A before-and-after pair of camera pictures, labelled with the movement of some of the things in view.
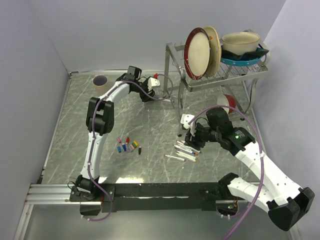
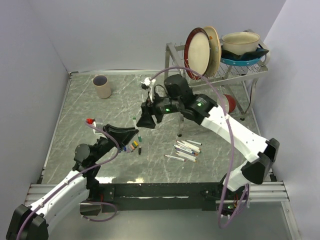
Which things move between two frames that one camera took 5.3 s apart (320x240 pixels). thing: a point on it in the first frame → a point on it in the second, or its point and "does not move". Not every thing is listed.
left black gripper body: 145,86 → 103,145
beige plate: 215,51 does not move
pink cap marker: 176,158 does not move
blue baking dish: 241,62 does not move
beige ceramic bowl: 240,43 does not move
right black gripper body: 203,134 → 160,107
